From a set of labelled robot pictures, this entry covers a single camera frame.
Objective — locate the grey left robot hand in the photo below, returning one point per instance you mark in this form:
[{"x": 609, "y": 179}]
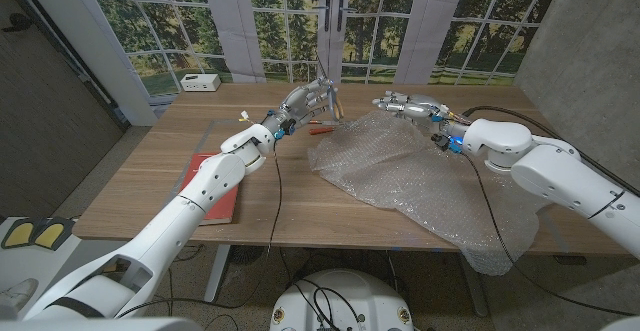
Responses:
[{"x": 300, "y": 106}]

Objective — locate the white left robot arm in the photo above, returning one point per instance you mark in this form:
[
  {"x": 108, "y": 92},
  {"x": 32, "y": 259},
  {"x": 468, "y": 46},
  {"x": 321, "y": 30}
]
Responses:
[{"x": 165, "y": 236}]

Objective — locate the white power strip box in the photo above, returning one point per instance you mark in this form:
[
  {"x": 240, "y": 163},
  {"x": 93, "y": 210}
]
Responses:
[{"x": 200, "y": 83}]

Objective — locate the printed window forest backdrop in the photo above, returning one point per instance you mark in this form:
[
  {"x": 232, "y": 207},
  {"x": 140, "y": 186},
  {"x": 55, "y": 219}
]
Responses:
[{"x": 280, "y": 21}]

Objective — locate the white shoe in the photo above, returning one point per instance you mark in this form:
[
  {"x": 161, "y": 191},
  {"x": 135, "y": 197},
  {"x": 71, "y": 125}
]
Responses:
[{"x": 15, "y": 293}]

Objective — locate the white table leg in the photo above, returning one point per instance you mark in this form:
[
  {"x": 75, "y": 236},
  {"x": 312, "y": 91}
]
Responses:
[
  {"x": 217, "y": 276},
  {"x": 472, "y": 291}
]

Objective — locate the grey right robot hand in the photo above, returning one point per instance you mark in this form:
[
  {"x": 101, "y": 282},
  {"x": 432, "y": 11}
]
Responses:
[{"x": 425, "y": 111}]

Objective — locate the yellow black foot pedal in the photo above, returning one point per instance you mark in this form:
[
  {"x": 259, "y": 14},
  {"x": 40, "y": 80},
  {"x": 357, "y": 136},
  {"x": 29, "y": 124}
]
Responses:
[
  {"x": 19, "y": 233},
  {"x": 52, "y": 233}
]

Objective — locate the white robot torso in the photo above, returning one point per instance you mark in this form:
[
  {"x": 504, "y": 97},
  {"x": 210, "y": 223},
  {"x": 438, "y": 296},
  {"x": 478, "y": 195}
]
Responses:
[{"x": 370, "y": 296}]

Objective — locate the red notebook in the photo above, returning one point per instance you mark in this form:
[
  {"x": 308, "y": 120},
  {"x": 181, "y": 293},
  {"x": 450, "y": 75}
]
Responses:
[{"x": 225, "y": 210}]

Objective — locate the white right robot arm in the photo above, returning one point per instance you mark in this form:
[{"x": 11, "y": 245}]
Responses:
[{"x": 550, "y": 176}]

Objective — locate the clear bubble wrap sheet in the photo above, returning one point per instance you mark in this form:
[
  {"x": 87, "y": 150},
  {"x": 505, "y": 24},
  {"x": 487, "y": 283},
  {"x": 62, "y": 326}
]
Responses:
[{"x": 390, "y": 171}]

